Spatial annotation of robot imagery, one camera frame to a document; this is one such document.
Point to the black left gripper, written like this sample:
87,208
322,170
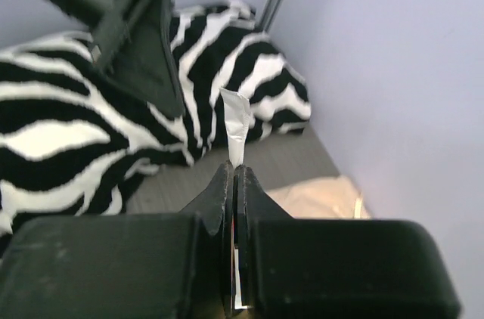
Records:
133,38

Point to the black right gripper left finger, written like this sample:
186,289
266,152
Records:
166,265

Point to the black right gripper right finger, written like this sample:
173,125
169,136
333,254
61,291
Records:
334,268

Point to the white straw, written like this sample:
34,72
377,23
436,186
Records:
237,118

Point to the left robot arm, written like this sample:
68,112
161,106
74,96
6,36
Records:
90,12

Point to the beige cloth pouch with ribbon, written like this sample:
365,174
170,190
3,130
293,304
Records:
322,198

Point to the zebra print plush blanket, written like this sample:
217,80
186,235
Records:
72,144

